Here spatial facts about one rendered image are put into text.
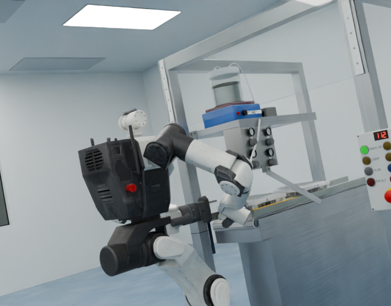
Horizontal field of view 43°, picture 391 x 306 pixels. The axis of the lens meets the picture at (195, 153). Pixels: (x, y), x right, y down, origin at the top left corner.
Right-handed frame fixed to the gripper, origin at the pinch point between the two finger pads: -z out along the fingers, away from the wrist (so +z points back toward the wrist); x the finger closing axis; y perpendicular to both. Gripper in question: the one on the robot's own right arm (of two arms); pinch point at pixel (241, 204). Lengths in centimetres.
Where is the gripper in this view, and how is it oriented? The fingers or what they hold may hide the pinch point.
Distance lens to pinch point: 224.5
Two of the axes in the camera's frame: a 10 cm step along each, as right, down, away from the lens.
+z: -2.4, 0.2, -9.7
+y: 9.5, -2.0, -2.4
